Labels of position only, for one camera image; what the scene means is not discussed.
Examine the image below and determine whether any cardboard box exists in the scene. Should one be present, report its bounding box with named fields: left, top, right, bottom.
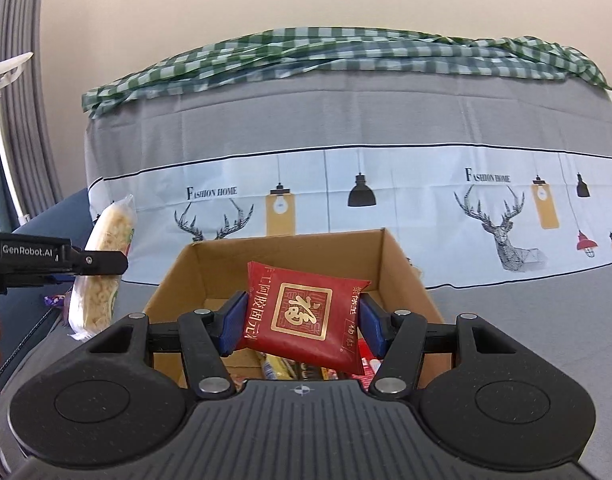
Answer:
left=142, top=227, right=447, bottom=391

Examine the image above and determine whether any green checkered cloth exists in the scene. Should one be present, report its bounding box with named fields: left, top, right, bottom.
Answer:
left=81, top=27, right=612, bottom=121

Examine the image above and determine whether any long beige rice cracker packet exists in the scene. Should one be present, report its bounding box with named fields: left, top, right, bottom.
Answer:
left=66, top=194, right=138, bottom=341

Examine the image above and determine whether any blue sofa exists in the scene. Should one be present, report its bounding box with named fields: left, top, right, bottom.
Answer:
left=0, top=187, right=94, bottom=376

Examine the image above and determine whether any dark red gold snack packet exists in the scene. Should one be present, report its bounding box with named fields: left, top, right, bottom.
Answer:
left=234, top=260, right=373, bottom=376

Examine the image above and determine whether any grey curtain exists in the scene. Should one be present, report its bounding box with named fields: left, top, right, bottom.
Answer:
left=0, top=0, right=63, bottom=233

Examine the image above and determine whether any red and white snack packet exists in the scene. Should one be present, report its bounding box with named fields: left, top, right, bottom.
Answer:
left=361, top=350, right=387, bottom=379

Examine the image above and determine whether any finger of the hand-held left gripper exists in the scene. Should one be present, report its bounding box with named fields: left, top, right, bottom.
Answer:
left=61, top=249, right=130, bottom=277

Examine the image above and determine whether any grey deer printed cover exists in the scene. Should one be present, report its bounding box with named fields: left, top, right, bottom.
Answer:
left=0, top=67, right=612, bottom=476

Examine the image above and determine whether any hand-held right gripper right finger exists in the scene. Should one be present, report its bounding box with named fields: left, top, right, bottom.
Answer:
left=358, top=292, right=516, bottom=396

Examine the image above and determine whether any black cable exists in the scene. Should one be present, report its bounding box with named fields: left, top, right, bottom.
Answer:
left=0, top=307, right=57, bottom=378

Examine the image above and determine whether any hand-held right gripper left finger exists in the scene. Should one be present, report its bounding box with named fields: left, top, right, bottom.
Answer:
left=98, top=290, right=249, bottom=401

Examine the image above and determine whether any yellow snack packet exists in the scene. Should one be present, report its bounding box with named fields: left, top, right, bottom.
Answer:
left=258, top=352, right=297, bottom=381

